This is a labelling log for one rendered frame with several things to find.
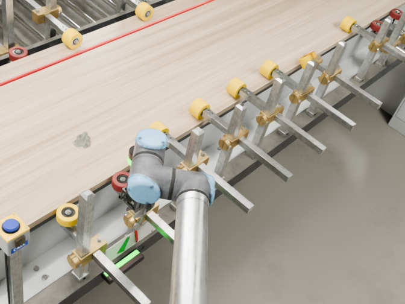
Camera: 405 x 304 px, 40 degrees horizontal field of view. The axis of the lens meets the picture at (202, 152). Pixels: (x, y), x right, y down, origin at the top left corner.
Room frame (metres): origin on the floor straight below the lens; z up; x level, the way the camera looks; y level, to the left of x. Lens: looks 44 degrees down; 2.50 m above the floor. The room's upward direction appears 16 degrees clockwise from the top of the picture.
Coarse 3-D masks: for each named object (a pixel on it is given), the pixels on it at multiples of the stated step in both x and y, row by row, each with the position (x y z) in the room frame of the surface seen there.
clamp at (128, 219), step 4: (156, 204) 1.32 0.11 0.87; (152, 208) 1.30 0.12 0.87; (156, 208) 1.31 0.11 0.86; (128, 212) 1.25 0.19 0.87; (148, 212) 1.28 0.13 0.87; (156, 212) 1.32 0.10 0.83; (124, 216) 1.23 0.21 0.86; (128, 216) 1.23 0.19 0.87; (132, 216) 1.24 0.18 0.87; (144, 216) 1.26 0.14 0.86; (124, 220) 1.23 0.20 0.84; (128, 220) 1.22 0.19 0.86; (132, 220) 1.22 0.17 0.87; (136, 220) 1.23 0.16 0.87; (144, 220) 1.26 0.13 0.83; (128, 224) 1.22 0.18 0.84; (132, 224) 1.21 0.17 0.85
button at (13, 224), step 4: (8, 220) 0.83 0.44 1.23; (12, 220) 0.84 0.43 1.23; (16, 220) 0.84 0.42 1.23; (4, 224) 0.82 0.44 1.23; (8, 224) 0.82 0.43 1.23; (12, 224) 0.82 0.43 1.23; (16, 224) 0.83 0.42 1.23; (4, 228) 0.81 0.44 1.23; (8, 228) 0.81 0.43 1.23; (12, 228) 0.81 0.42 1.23; (16, 228) 0.82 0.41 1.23
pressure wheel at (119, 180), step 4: (120, 172) 1.39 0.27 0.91; (124, 172) 1.40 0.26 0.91; (116, 176) 1.36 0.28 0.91; (120, 176) 1.37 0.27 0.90; (124, 176) 1.38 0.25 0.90; (128, 176) 1.38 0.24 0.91; (112, 180) 1.34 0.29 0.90; (116, 180) 1.34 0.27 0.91; (120, 180) 1.35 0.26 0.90; (124, 180) 1.36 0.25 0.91; (112, 184) 1.34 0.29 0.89; (116, 184) 1.33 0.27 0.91; (120, 184) 1.33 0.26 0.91; (124, 184) 1.34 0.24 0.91; (116, 188) 1.32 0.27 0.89; (120, 188) 1.32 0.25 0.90; (120, 196) 1.36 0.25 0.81
